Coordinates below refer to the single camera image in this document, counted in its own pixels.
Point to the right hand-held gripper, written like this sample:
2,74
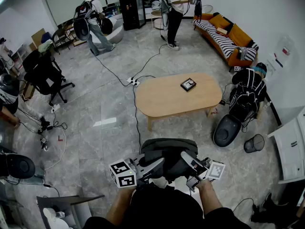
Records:
215,171

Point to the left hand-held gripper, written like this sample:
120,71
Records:
122,173

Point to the dark grey garment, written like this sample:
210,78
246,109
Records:
166,147

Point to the person's left forearm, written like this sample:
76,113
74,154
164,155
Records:
119,206

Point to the person's right forearm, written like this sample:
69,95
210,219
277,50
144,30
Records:
209,199

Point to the person's black shirt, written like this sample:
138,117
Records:
162,209

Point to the grey shell pack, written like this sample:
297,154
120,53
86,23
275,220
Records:
82,30
21,166
164,8
226,132

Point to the black mesh waste basket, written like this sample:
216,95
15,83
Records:
253,144

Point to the wooden table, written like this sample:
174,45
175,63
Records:
162,96

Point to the black square framed box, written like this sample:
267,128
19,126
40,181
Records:
188,84

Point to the white power strip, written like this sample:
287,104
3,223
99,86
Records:
55,108
133,81

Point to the black equipment bundle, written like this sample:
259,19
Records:
274,209

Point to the white cabinet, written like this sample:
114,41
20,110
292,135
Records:
290,147

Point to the orange sofa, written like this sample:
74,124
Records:
234,58

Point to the black adapter cluster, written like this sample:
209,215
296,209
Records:
44,125

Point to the striped blanket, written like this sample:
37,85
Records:
221,40

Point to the orange cushion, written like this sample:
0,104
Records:
240,36
219,21

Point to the white round pouf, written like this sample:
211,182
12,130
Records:
118,32

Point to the black office chair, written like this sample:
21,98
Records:
40,75

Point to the black bag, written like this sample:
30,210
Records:
107,26

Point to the round side table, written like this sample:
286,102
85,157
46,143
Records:
156,14

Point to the black glass-door fridge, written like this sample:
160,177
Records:
128,13

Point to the cardboard box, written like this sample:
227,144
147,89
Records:
37,38

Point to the white wall notice papers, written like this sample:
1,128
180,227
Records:
284,50

